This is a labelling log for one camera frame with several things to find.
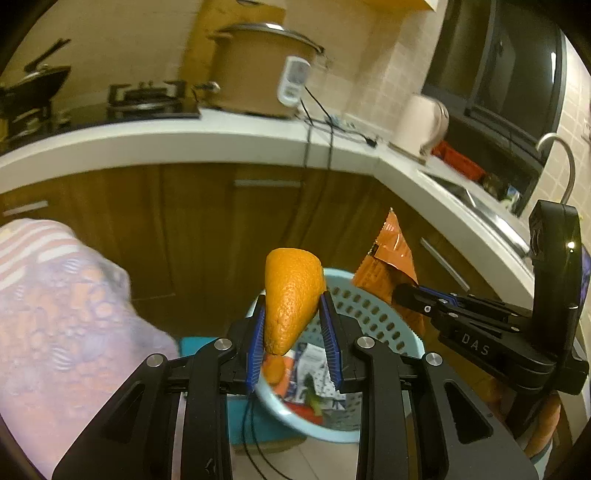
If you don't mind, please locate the black and white printed packet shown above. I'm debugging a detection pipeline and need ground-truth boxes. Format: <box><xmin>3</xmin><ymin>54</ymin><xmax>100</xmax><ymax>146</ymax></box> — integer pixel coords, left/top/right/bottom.
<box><xmin>295</xmin><ymin>344</ymin><xmax>347</xmax><ymax>411</ymax></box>

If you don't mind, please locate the pink patterned tablecloth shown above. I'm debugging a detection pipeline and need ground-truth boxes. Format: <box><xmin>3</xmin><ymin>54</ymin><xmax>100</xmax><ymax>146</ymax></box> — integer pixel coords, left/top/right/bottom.
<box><xmin>0</xmin><ymin>218</ymin><xmax>181</xmax><ymax>478</ymax></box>

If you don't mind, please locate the person's right forearm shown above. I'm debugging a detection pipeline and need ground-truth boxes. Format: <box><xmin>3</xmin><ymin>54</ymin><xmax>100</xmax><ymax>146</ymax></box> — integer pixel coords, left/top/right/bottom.
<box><xmin>524</xmin><ymin>392</ymin><xmax>562</xmax><ymax>459</ymax></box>

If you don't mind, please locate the orange foil snack packet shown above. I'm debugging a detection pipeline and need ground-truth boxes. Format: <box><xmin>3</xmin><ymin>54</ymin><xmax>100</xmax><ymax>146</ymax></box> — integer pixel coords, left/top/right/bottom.
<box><xmin>352</xmin><ymin>208</ymin><xmax>426</xmax><ymax>337</ymax></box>

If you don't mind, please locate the wooden kitchen cabinet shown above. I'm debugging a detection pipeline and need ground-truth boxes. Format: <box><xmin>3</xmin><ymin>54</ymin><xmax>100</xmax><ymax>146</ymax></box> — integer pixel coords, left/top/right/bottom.
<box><xmin>0</xmin><ymin>164</ymin><xmax>532</xmax><ymax>416</ymax></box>

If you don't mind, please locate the long metal cabinet handle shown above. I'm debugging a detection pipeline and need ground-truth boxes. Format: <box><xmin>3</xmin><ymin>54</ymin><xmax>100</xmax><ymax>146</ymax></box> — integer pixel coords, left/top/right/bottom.
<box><xmin>234</xmin><ymin>179</ymin><xmax>303</xmax><ymax>189</ymax></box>

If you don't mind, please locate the cream electric kettle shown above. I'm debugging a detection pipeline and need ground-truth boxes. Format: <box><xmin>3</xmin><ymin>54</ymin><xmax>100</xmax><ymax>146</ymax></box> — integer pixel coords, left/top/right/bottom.
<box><xmin>390</xmin><ymin>93</ymin><xmax>450</xmax><ymax>162</ymax></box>

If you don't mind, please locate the black microwave oven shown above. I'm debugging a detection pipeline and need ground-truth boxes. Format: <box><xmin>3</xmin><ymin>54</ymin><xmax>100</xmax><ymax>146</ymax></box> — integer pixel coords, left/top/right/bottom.
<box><xmin>422</xmin><ymin>0</ymin><xmax>568</xmax><ymax>217</ymax></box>

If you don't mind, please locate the black wok pan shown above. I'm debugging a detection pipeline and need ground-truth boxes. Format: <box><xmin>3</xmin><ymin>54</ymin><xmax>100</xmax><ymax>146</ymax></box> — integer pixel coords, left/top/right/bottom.
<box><xmin>0</xmin><ymin>39</ymin><xmax>72</xmax><ymax>121</ymax></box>

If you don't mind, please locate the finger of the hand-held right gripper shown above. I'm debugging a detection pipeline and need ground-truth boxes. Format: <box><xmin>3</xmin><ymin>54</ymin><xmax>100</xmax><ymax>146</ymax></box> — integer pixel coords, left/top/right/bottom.
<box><xmin>392</xmin><ymin>282</ymin><xmax>532</xmax><ymax>326</ymax></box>

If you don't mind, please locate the glass jar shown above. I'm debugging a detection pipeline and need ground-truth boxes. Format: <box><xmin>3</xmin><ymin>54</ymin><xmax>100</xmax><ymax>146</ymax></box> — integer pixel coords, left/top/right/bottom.
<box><xmin>482</xmin><ymin>173</ymin><xmax>506</xmax><ymax>197</ymax></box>

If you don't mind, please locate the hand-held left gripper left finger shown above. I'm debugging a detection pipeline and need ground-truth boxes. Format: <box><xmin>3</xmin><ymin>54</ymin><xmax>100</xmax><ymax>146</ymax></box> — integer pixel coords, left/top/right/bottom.
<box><xmin>52</xmin><ymin>302</ymin><xmax>267</xmax><ymax>480</ymax></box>

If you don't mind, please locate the orange peel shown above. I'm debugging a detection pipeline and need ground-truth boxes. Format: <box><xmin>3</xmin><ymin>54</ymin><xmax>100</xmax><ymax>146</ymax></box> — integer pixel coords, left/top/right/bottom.
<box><xmin>262</xmin><ymin>248</ymin><xmax>327</xmax><ymax>387</ymax></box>

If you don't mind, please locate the brown hanging power cable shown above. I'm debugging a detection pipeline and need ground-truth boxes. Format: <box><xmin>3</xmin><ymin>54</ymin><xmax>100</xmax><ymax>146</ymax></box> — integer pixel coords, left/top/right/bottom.
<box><xmin>302</xmin><ymin>85</ymin><xmax>335</xmax><ymax>171</ymax></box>

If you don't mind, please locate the white plug-in power meter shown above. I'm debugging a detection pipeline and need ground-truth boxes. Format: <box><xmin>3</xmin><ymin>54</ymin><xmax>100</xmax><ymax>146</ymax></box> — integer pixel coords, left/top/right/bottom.
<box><xmin>276</xmin><ymin>55</ymin><xmax>311</xmax><ymax>107</ymax></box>

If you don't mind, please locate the light blue perforated plastic basket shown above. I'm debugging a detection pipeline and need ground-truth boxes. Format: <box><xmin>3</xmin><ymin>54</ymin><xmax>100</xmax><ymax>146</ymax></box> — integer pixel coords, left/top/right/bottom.
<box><xmin>245</xmin><ymin>267</ymin><xmax>424</xmax><ymax>444</ymax></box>

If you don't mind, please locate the short metal cabinet handle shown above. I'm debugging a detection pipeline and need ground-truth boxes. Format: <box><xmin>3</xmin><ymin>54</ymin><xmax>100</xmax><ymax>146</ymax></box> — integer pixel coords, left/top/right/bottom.
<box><xmin>2</xmin><ymin>200</ymin><xmax>49</xmax><ymax>217</ymax></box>

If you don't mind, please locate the red plastic basket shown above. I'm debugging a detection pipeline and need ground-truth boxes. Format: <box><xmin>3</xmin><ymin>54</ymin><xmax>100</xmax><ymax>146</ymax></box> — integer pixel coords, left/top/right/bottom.
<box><xmin>431</xmin><ymin>140</ymin><xmax>485</xmax><ymax>182</ymax></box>

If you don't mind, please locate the slanted metal cabinet handle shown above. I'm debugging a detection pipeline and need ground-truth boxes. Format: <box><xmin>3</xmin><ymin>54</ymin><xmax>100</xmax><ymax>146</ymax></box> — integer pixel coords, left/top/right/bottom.
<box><xmin>419</xmin><ymin>237</ymin><xmax>465</xmax><ymax>291</ymax></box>

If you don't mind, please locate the stainless steel sink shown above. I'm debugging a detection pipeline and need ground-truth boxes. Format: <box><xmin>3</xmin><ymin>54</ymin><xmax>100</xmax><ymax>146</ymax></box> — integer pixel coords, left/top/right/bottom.
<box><xmin>427</xmin><ymin>168</ymin><xmax>532</xmax><ymax>259</ymax></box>

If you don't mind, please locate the black hanging power cable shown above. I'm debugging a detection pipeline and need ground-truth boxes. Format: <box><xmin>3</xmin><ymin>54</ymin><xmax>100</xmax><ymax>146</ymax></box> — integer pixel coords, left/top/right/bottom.
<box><xmin>295</xmin><ymin>104</ymin><xmax>315</xmax><ymax>169</ymax></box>

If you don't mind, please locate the thin black cable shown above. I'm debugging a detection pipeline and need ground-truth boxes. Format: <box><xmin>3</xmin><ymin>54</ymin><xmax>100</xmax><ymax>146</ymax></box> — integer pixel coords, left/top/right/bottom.
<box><xmin>243</xmin><ymin>392</ymin><xmax>296</xmax><ymax>480</ymax></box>

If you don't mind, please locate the curved metal faucet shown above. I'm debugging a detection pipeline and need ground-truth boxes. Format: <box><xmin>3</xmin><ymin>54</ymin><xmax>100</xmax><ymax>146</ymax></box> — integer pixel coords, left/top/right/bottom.
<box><xmin>536</xmin><ymin>133</ymin><xmax>577</xmax><ymax>204</ymax></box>

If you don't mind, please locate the beige rice cooker pot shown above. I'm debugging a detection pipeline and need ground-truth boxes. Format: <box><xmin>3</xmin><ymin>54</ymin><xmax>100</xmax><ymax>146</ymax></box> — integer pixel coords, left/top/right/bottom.
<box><xmin>208</xmin><ymin>22</ymin><xmax>329</xmax><ymax>120</ymax></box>

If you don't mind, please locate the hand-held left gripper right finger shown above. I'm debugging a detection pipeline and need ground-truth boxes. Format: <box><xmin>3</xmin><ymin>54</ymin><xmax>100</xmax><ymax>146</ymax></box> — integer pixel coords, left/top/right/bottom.
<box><xmin>320</xmin><ymin>291</ymin><xmax>541</xmax><ymax>480</ymax></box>

